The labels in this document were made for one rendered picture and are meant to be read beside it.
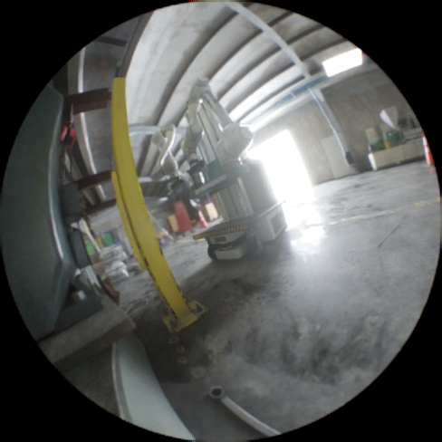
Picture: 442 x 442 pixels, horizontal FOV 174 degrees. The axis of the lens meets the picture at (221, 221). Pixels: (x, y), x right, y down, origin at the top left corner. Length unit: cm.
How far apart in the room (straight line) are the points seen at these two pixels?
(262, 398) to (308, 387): 12
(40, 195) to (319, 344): 67
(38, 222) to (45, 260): 5
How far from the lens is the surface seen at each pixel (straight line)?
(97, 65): 174
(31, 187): 25
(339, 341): 53
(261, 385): 49
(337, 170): 792
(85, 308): 33
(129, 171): 76
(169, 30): 545
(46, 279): 22
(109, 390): 28
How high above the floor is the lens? 46
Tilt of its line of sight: 4 degrees down
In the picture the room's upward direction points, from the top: 20 degrees counter-clockwise
